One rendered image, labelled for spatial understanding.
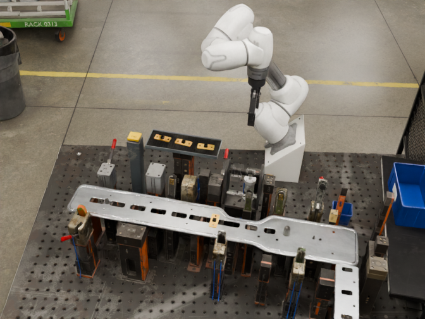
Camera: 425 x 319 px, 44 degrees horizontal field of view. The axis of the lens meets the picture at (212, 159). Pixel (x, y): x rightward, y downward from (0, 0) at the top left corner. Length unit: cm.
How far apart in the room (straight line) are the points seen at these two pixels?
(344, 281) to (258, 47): 105
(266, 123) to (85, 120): 224
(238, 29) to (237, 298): 131
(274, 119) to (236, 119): 179
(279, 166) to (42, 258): 139
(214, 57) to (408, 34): 477
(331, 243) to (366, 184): 88
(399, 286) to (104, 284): 135
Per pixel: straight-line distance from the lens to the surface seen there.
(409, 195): 278
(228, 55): 207
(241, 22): 268
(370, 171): 336
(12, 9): 624
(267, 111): 298
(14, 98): 490
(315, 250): 244
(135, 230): 242
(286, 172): 311
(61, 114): 492
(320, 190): 248
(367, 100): 528
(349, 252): 247
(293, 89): 300
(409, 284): 240
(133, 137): 270
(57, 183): 319
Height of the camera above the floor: 284
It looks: 41 degrees down
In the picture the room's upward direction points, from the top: 2 degrees clockwise
